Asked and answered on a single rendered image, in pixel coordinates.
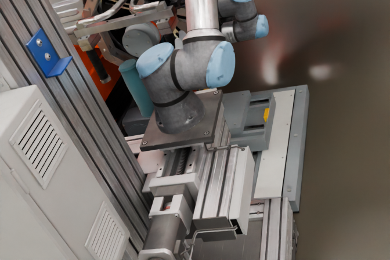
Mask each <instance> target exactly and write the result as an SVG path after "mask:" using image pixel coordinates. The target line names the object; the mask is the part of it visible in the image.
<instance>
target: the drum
mask: <svg viewBox="0 0 390 260"><path fill-rule="evenodd" d="M157 22H158V20H154V21H149V22H145V23H140V24H136V25H132V26H128V27H127V28H126V29H125V34H124V35H123V37H122V44H123V46H124V48H125V50H126V51H127V52H128V53H130V54H131V55H132V56H135V57H140V56H141V55H142V54H143V53H144V52H145V51H147V50H148V49H150V48H152V47H153V46H155V45H158V44H159V42H160V40H161V38H162V37H163V35H160V32H159V31H158V28H157V25H156V23H157Z"/></svg>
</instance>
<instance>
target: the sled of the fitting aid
mask: <svg viewBox="0 0 390 260"><path fill-rule="evenodd" d="M275 108H276V101H275V97H274V95H273V92H271V93H263V94H258V95H251V101H250V105H249V109H248V113H247V118H246V121H245V126H244V130H243V134H240V135H231V137H230V144H229V145H234V144H238V147H247V146H249V148H250V151H262V150H268V149H269V142H270V136H271V132H272V125H273V119H274V115H275Z"/></svg>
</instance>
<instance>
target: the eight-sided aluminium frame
mask: <svg viewBox="0 0 390 260"><path fill-rule="evenodd" d="M99 2H100V0H87V1H86V4H85V7H84V9H83V13H82V16H83V18H84V19H85V18H88V17H92V16H97V15H99V13H98V11H97V8H98V5H99ZM99 34H100V36H101V39H100V41H99V42H98V43H97V45H98V47H99V49H100V51H101V53H102V55H103V57H104V58H105V59H106V60H108V61H109V62H110V63H113V64H115V65H117V66H120V65H121V64H122V63H123V62H124V61H126V60H129V59H135V60H138V59H137V58H135V57H133V56H131V55H129V54H127V53H125V52H123V51H121V50H119V49H117V48H116V47H115V46H114V44H113V42H112V40H111V38H110V36H109V34H108V32H107V31H104V32H100V33H99Z"/></svg>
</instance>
